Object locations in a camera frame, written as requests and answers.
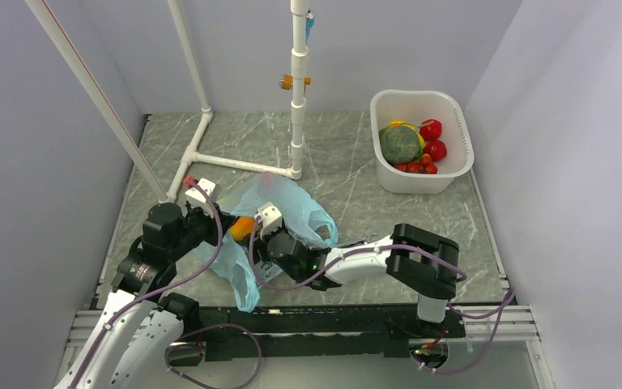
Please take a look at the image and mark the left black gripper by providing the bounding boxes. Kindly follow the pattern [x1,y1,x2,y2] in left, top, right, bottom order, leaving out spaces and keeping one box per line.
[168,200,236,260]

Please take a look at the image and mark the light blue plastic bag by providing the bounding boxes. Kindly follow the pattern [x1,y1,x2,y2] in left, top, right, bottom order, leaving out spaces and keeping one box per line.
[210,173,339,312]

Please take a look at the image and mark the orange fake mango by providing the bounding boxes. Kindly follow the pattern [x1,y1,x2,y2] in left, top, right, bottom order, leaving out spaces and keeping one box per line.
[229,216,257,242]

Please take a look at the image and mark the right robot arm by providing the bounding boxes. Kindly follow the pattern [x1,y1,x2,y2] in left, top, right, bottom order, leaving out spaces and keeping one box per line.
[248,224,467,336]

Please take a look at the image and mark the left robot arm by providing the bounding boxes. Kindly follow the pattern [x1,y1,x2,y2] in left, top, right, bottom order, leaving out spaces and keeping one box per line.
[57,203,236,388]

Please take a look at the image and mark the small red fake tomatoes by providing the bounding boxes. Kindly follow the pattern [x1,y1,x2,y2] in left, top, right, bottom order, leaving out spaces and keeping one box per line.
[394,153,438,174]

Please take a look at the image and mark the yellow green fake fruit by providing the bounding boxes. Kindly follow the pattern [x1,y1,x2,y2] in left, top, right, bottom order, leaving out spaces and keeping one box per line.
[378,121,427,149]

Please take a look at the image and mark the red fake apple lower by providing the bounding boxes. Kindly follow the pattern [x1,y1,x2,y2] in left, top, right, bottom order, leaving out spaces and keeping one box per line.
[424,139,448,162]

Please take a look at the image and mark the red fake apple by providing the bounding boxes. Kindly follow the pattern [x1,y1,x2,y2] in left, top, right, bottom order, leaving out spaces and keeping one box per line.
[419,118,443,142]
[424,139,448,162]

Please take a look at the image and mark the red fake apple upper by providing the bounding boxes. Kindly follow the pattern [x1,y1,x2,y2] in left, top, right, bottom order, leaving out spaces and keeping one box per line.
[419,118,443,142]

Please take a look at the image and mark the white plastic basket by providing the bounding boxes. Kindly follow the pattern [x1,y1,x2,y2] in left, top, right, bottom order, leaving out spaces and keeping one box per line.
[370,89,475,195]

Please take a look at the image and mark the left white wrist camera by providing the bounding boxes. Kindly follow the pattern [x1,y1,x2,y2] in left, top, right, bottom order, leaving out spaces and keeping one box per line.
[183,175,221,217]

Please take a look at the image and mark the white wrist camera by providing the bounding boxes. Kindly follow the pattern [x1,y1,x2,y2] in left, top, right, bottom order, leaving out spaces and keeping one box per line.
[183,175,221,217]
[256,202,283,237]

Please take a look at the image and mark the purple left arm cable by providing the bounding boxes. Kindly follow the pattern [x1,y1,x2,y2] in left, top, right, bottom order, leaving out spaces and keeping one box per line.
[66,179,225,389]

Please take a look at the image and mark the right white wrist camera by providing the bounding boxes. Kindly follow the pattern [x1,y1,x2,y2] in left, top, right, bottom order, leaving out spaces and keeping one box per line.
[256,202,283,237]

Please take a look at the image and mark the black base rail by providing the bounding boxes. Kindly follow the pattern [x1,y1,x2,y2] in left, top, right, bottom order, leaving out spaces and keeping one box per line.
[168,303,466,367]

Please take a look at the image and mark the white PVC pipe frame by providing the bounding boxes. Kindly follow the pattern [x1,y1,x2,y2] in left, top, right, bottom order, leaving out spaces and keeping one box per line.
[26,1,314,201]

